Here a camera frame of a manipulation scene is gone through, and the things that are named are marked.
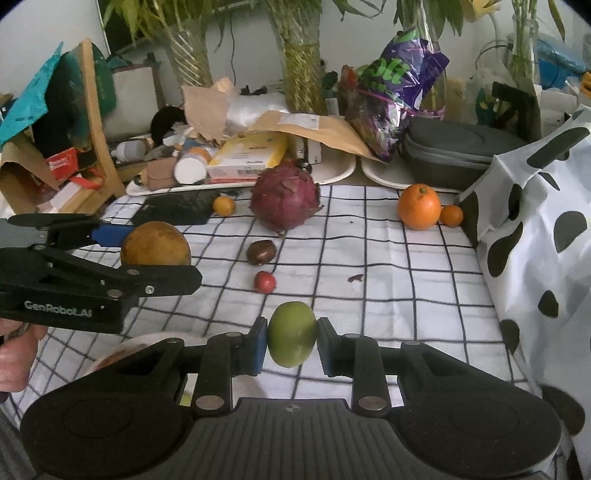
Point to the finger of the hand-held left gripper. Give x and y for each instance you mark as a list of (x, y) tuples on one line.
[(161, 279), (111, 233)]

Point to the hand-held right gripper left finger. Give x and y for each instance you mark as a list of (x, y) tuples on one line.
[(259, 346)]

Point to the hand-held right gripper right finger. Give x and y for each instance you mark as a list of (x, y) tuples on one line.
[(326, 346)]

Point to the green round fruit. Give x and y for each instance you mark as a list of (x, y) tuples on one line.
[(292, 334)]

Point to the brown round fruit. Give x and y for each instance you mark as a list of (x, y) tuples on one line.
[(157, 242)]

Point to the large orange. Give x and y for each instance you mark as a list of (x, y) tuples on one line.
[(419, 206)]

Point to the person's left hand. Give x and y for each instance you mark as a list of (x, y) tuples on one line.
[(16, 364)]

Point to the small red fruit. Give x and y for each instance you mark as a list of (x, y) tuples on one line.
[(264, 281)]

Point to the black textured slab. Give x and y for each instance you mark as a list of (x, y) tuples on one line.
[(178, 207)]

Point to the brown cardboard piece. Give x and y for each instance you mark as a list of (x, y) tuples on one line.
[(159, 173)]

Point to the white black checkered tablecloth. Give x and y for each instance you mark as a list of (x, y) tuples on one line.
[(392, 300)]

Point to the red box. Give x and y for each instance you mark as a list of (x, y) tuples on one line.
[(62, 164)]

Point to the small white bottle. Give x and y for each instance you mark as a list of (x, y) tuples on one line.
[(129, 148)]

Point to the dark brown chestnut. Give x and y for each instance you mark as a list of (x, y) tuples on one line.
[(261, 252)]

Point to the small yellow kumquat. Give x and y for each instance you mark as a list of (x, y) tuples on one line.
[(224, 206)]

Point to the white jar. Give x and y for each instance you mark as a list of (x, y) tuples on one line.
[(190, 170)]

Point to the brown paper bag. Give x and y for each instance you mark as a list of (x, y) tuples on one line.
[(18, 170)]

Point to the black fuzzy item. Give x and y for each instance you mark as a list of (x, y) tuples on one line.
[(166, 122)]

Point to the framed grey board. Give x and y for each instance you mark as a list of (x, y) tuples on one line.
[(134, 101)]

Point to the dark green cloth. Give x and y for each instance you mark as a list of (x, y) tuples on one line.
[(104, 87)]

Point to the purple dragon fruit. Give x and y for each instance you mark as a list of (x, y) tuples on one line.
[(285, 198)]

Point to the teal paper bag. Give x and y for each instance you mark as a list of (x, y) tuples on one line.
[(32, 101)]

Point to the yellow box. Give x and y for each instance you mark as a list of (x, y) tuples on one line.
[(249, 152)]

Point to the crumpled brown paper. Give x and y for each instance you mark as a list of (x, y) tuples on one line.
[(203, 106)]

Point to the white bowl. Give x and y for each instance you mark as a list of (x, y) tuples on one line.
[(339, 173)]

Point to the white oval tray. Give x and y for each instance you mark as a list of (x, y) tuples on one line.
[(383, 177)]

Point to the small orange tangerine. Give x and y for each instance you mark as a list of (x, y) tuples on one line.
[(451, 215)]

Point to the clear plastic bag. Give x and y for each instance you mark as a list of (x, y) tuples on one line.
[(258, 110)]

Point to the glass vase with stems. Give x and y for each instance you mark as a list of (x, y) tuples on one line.
[(189, 55), (524, 50), (300, 69)]

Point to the brown paper envelope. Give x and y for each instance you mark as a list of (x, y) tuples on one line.
[(323, 134)]

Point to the grey hard case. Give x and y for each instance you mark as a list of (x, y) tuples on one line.
[(457, 147)]

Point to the white black spotted cloth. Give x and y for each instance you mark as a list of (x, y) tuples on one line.
[(521, 194)]

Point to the dark bottle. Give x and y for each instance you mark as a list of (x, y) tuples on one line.
[(330, 92)]

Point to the red snack packet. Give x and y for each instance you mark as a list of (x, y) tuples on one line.
[(348, 83)]

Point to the purple green snack bag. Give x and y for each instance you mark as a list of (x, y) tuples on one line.
[(397, 87)]

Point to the blue plastic bag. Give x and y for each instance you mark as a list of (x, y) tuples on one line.
[(558, 60)]

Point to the bent wooden frame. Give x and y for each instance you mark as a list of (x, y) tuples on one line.
[(99, 138)]

